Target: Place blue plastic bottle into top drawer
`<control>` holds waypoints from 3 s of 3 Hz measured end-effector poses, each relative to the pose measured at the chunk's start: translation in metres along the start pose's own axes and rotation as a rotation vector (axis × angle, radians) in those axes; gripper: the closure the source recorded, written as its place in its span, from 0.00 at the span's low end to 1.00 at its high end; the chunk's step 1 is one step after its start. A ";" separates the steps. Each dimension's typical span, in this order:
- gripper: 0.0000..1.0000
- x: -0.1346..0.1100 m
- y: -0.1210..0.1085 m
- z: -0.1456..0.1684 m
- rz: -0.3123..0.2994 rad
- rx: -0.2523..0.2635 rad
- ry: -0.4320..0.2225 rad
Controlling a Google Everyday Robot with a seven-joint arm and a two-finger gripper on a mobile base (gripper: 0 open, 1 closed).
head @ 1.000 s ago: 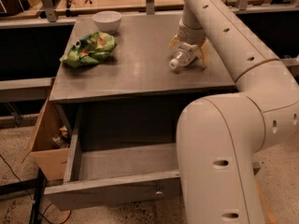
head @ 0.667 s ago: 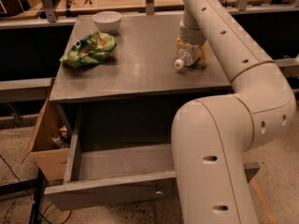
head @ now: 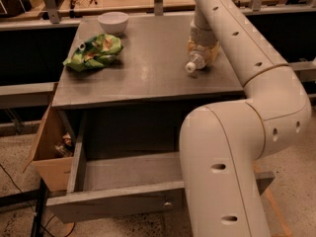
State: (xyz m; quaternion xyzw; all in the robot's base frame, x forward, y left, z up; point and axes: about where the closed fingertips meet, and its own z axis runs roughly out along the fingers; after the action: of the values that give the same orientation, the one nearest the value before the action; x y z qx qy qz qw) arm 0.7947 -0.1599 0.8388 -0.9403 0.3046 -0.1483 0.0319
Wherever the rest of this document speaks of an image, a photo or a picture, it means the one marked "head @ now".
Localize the grey open top drawer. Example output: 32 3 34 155
47 139 274 230

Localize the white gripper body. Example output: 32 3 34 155
190 8 218 46

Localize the white ceramic bowl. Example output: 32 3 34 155
98 12 129 36

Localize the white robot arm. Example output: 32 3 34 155
180 0 311 237

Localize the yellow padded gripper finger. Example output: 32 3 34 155
187 39 198 62
204 41 220 66

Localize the clear plastic water bottle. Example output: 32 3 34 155
185 51 206 73

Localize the grey wooden cabinet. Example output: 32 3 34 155
52 14 243 159

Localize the black floor cable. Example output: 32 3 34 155
0 163 77 237

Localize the green crumpled chip bag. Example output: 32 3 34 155
63 34 123 72

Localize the grey metal rail frame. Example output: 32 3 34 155
0 82 56 109

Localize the brown cardboard box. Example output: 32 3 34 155
23 82 78 194

